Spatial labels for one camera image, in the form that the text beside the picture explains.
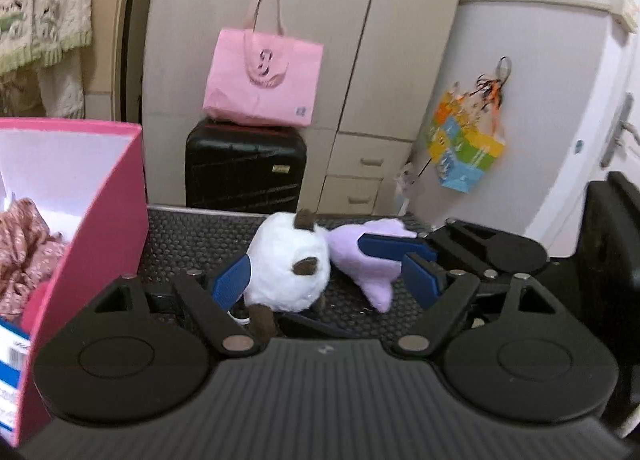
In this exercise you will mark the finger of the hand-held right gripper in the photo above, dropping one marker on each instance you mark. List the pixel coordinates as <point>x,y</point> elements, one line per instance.
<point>385,246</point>

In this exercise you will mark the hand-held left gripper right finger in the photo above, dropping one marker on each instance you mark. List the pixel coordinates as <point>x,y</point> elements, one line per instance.
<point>422,282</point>

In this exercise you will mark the black vertical pole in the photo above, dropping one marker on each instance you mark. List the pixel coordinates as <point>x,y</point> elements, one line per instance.
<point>131,30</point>

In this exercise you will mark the pink storage box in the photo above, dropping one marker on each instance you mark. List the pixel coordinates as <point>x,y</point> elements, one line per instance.
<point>115,220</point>

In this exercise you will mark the beige wardrobe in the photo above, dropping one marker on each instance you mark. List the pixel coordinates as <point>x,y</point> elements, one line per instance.
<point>390,65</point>

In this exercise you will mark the blue rectangular box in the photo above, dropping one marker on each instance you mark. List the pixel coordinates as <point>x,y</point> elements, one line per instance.
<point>12,370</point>

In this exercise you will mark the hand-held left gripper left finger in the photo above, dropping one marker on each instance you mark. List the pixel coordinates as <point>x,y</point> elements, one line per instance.
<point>231,282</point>

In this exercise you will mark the white plush toy brown ears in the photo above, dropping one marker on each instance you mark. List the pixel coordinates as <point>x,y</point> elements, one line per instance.
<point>287,265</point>

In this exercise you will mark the black suitcase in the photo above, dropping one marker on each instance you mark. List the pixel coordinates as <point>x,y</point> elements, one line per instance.
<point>240,170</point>

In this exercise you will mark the cream knitted cloth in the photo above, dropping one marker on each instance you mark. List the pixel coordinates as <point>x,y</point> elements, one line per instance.
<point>45,5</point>

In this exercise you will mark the pink tote bag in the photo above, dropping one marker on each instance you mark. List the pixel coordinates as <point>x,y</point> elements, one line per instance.
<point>260,85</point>

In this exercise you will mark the pink floral cloth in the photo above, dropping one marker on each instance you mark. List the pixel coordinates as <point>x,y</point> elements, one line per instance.
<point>25,250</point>

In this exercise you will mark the colourful gift bag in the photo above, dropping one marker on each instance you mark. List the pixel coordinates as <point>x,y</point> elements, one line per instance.
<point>465,150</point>

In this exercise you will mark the white door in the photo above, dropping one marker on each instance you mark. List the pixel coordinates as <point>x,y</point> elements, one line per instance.
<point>565,105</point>

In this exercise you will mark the purple plush toy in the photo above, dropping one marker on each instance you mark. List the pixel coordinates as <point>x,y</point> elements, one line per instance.
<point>360,270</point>

